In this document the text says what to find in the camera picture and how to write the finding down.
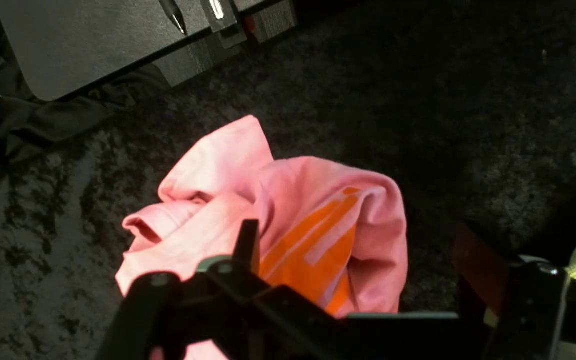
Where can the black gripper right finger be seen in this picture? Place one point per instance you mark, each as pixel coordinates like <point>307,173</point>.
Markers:
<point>482,273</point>

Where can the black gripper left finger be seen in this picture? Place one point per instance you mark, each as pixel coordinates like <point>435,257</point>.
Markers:
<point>246,245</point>

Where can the pink shirt with orange print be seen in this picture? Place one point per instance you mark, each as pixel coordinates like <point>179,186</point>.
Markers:
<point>332,233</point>

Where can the black velvet table cloth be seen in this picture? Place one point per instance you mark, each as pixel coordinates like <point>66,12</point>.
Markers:
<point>468,104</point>

